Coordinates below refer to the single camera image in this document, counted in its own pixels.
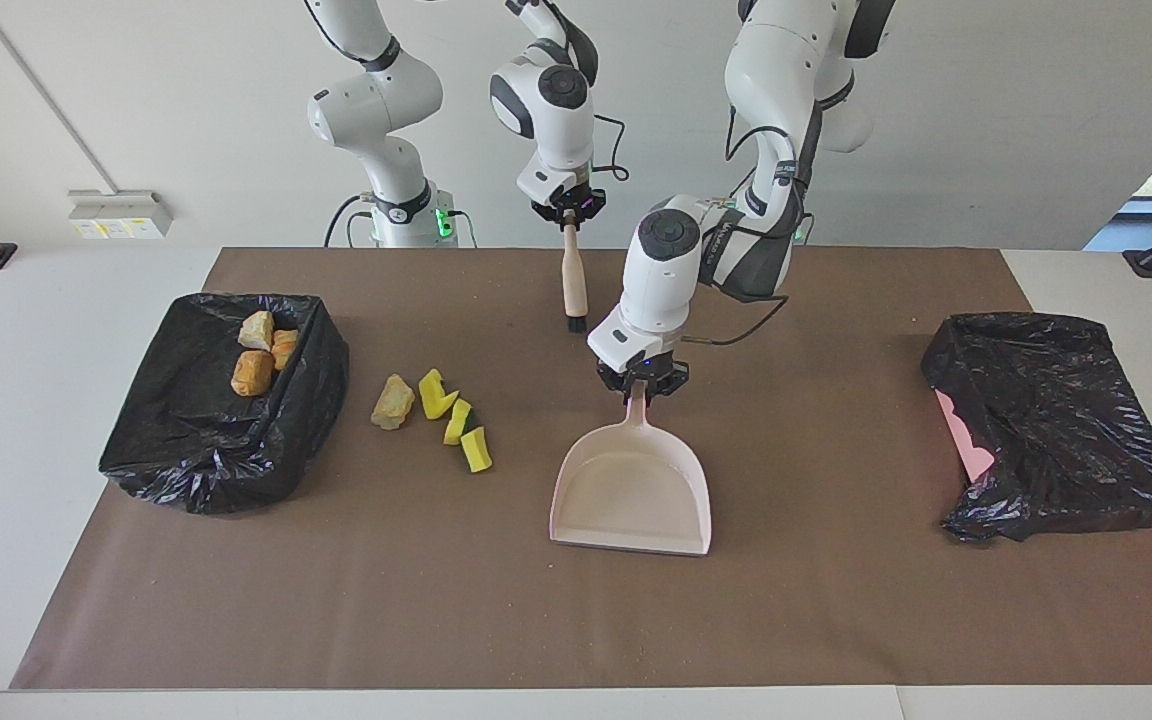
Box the white wall socket box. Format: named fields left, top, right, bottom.
left=68, top=190, right=174, bottom=241

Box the brown paper table mat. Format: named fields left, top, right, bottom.
left=11, top=247, right=1152, bottom=691

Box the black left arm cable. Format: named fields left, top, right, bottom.
left=681, top=295, right=790, bottom=347

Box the brown toy bread nugget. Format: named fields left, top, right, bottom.
left=230, top=349, right=277, bottom=398

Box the yellow notched sponge piece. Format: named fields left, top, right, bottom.
left=418, top=368, right=460, bottom=421

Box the black bag lined box bin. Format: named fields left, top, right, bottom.
left=99, top=292, right=350, bottom=516

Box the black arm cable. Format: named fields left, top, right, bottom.
left=681, top=295, right=790, bottom=347
left=591, top=113, right=630, bottom=183

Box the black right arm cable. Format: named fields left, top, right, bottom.
left=591, top=113, right=630, bottom=183

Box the crumpled black trash bag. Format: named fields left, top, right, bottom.
left=921, top=312, right=1152, bottom=544

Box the pale pink dustpan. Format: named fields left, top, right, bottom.
left=548, top=380, right=714, bottom=557

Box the black right base cable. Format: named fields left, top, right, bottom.
left=324, top=193, right=377, bottom=248

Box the pink plastic bin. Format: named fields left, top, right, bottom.
left=936, top=390, right=997, bottom=483

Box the beige green stone chunk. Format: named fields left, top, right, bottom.
left=370, top=373, right=417, bottom=432

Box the beige hand brush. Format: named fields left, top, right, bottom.
left=561, top=222, right=590, bottom=334

